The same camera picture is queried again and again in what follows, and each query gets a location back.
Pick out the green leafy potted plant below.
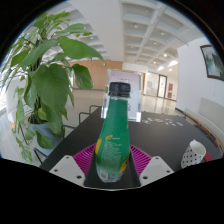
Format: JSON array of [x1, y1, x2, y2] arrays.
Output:
[[0, 11, 106, 164]]

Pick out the dark framed glass door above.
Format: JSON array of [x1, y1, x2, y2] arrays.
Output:
[[156, 73, 168, 99]]

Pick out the round ceiling lights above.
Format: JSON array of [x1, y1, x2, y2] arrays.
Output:
[[131, 22, 175, 68]]

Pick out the green plastic drink bottle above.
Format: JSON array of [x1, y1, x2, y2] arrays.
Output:
[[94, 81, 132, 184]]

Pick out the white polka dot mug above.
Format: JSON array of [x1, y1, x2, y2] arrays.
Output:
[[180, 139, 208, 169]]

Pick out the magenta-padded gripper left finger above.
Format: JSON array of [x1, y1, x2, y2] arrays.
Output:
[[49, 143, 113, 190]]

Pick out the clear acrylic sign stand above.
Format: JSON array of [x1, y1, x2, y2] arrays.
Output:
[[100, 68, 143, 123]]

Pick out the dark framed landscape picture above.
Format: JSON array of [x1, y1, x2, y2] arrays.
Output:
[[199, 44, 224, 82]]

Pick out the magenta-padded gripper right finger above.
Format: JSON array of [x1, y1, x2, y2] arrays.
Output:
[[112, 144, 175, 190]]

